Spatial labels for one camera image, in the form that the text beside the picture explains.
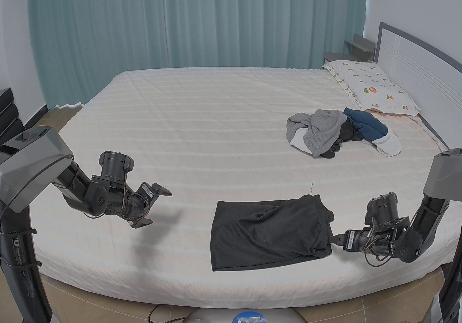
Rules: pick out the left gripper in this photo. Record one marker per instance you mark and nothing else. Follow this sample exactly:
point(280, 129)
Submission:
point(139, 204)

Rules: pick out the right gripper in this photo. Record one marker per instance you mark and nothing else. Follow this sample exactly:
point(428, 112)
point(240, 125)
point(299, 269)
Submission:
point(357, 241)

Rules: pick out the black long-sleeved top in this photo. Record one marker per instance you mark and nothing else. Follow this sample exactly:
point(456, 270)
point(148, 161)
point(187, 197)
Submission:
point(263, 235)

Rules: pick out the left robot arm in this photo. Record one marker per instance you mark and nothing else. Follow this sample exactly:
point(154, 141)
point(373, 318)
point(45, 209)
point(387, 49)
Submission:
point(32, 159)

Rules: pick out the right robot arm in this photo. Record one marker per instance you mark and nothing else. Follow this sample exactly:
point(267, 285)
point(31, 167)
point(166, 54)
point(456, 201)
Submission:
point(433, 206)

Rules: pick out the bed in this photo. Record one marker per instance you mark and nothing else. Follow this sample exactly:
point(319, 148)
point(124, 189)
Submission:
point(198, 123)

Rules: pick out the pile of clothes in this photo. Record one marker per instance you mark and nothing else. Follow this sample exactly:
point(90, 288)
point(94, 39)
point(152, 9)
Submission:
point(321, 130)

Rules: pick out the white printed pillow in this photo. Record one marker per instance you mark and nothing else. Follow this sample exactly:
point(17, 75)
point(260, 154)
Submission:
point(371, 86)

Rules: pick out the black chest of drawers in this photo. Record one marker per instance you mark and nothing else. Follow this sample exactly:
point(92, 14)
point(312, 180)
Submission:
point(8, 112)

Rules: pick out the grey bedside table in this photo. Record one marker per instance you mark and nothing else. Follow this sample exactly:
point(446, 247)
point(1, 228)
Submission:
point(352, 54)

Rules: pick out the blue-green curtain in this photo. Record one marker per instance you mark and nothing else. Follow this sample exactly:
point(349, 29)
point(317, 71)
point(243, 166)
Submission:
point(97, 25)
point(260, 11)

